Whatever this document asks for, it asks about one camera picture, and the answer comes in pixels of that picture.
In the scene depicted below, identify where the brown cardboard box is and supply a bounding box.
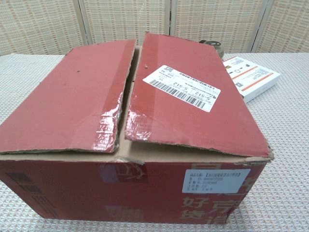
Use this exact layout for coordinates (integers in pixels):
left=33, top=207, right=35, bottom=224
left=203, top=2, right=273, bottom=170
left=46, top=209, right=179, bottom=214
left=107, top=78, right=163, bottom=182
left=0, top=32, right=276, bottom=224

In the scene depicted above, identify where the white orange-striped product box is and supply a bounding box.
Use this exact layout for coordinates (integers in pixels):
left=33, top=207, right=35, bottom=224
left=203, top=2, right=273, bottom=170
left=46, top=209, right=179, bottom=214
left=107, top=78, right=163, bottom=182
left=222, top=57, right=281, bottom=104

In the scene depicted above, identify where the glass jar with black lid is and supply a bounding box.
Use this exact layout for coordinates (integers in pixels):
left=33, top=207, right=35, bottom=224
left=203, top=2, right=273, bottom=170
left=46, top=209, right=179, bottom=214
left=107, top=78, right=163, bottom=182
left=199, top=40, right=225, bottom=58

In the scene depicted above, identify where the beige woven tablecloth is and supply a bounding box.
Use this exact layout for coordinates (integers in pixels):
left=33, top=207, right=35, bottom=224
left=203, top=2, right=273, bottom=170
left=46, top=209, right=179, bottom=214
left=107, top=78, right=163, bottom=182
left=0, top=52, right=309, bottom=232

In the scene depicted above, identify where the woven bamboo folding screen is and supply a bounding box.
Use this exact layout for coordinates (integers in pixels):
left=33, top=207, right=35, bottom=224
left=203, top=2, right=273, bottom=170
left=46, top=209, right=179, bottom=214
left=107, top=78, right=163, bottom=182
left=0, top=0, right=309, bottom=57

